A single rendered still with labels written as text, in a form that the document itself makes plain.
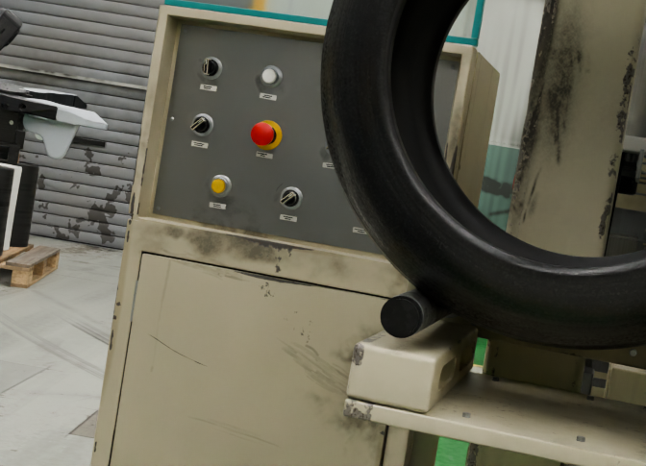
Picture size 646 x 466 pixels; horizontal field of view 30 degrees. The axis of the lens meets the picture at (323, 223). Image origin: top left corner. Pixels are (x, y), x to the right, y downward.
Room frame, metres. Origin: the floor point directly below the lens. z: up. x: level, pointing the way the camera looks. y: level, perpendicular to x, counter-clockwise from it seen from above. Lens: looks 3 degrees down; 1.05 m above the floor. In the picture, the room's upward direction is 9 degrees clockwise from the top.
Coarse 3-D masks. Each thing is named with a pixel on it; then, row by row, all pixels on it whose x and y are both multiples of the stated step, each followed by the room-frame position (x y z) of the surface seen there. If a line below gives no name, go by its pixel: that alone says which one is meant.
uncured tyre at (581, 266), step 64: (384, 0) 1.27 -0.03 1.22; (448, 0) 1.53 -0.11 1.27; (384, 64) 1.26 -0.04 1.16; (384, 128) 1.26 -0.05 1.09; (384, 192) 1.27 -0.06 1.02; (448, 192) 1.52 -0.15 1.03; (448, 256) 1.25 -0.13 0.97; (512, 256) 1.22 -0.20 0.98; (640, 256) 1.47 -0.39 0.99; (512, 320) 1.25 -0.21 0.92; (576, 320) 1.22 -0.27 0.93; (640, 320) 1.21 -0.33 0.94
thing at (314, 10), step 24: (168, 0) 2.10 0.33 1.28; (192, 0) 2.10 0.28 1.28; (216, 0) 2.09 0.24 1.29; (240, 0) 2.08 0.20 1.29; (264, 0) 2.07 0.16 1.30; (288, 0) 2.06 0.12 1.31; (312, 0) 2.05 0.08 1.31; (480, 0) 1.97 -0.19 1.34; (456, 24) 1.99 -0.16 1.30; (480, 24) 1.97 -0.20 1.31
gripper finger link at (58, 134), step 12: (60, 108) 1.31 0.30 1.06; (72, 108) 1.32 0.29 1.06; (24, 120) 1.33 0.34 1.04; (36, 120) 1.33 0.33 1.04; (48, 120) 1.32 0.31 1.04; (60, 120) 1.31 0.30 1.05; (72, 120) 1.31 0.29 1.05; (84, 120) 1.31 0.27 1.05; (96, 120) 1.32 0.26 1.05; (36, 132) 1.33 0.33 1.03; (48, 132) 1.32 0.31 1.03; (60, 132) 1.32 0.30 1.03; (72, 132) 1.32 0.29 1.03; (48, 144) 1.32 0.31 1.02; (60, 144) 1.32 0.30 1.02; (48, 156) 1.33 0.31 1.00; (60, 156) 1.32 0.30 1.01
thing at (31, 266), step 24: (0, 168) 7.26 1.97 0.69; (24, 168) 8.02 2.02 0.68; (0, 192) 7.28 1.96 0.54; (24, 192) 8.04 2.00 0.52; (0, 216) 7.31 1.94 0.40; (24, 216) 8.06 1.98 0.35; (0, 240) 7.35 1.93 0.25; (24, 240) 8.09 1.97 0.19; (0, 264) 7.19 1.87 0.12; (24, 264) 7.20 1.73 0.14; (48, 264) 8.25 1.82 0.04
